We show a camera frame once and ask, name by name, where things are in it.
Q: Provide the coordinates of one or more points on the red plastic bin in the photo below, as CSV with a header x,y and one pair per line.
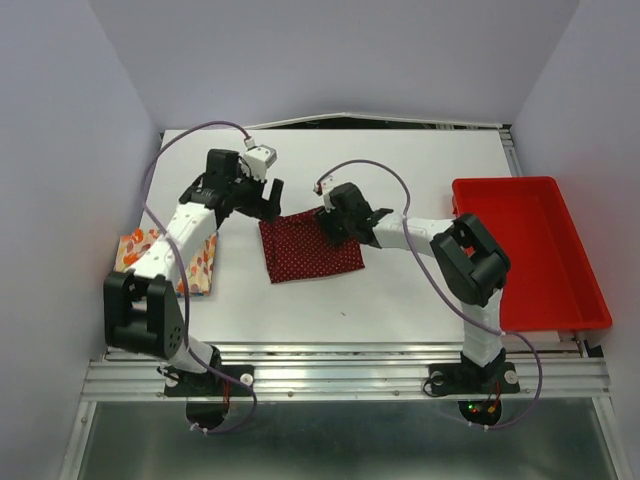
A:
x,y
551,285

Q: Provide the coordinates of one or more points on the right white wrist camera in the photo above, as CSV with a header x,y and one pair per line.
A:
x,y
323,189

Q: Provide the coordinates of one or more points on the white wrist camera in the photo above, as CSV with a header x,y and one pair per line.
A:
x,y
323,189
258,160

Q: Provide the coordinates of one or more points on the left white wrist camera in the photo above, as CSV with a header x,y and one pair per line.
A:
x,y
258,160

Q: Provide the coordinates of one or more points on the orange floral cream skirt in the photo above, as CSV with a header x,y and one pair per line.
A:
x,y
199,272

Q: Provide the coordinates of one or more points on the red polka dot skirt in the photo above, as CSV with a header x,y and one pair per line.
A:
x,y
295,248

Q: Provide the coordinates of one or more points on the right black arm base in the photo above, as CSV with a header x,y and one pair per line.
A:
x,y
456,379

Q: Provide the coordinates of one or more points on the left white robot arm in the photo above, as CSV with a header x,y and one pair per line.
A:
x,y
141,311

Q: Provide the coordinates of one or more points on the blue floral skirt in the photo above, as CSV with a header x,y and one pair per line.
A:
x,y
180,294

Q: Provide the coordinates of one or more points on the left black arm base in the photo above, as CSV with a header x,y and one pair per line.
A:
x,y
180,384

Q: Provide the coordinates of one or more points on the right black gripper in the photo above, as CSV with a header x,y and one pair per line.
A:
x,y
332,233

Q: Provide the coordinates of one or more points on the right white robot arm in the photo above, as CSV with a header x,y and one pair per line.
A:
x,y
472,264

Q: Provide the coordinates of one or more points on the aluminium frame rail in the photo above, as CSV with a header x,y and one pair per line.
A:
x,y
351,371

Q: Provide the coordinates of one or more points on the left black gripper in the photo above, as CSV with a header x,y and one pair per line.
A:
x,y
261,208

